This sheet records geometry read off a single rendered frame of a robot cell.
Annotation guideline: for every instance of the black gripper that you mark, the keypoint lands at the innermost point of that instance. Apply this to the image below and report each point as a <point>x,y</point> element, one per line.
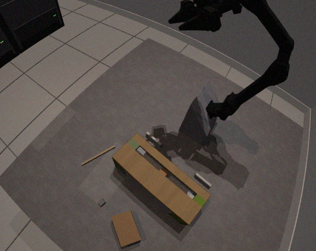
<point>197,17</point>

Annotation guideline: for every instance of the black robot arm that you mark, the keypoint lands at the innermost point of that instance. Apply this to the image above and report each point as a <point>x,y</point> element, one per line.
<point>274,75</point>

